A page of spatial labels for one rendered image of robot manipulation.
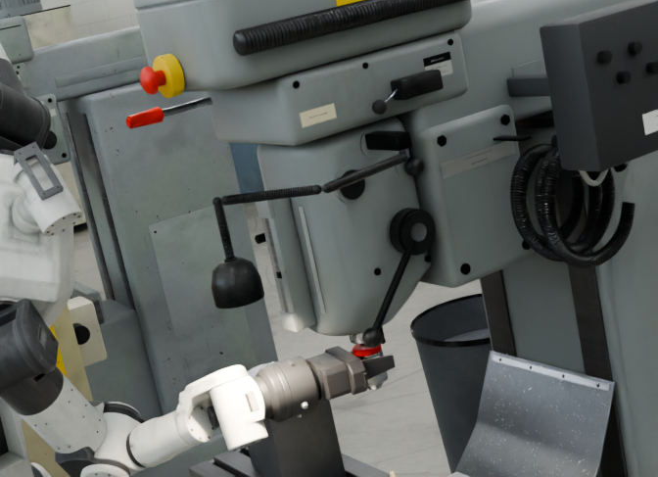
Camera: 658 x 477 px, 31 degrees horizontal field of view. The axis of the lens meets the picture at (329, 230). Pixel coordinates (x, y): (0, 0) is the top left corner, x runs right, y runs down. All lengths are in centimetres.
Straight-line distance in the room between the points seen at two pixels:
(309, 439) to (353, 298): 48
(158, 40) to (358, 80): 29
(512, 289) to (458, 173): 41
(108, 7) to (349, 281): 977
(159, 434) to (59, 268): 30
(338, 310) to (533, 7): 58
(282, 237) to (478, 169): 33
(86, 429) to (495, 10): 92
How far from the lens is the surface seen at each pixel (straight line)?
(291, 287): 178
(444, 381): 386
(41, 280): 184
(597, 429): 206
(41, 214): 179
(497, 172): 187
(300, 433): 216
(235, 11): 159
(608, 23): 167
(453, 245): 182
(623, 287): 200
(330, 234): 173
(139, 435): 193
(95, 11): 1137
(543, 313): 212
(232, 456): 245
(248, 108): 173
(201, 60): 161
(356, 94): 170
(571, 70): 165
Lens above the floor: 188
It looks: 13 degrees down
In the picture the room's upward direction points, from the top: 12 degrees counter-clockwise
